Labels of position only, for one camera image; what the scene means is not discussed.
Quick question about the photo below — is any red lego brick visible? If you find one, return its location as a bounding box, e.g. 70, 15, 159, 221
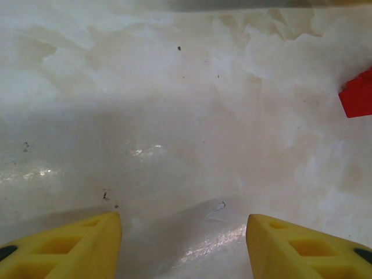
338, 67, 372, 119

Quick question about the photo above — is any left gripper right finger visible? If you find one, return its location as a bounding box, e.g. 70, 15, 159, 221
246, 213, 372, 279

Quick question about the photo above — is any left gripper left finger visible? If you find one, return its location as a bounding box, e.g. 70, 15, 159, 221
0, 211, 122, 279

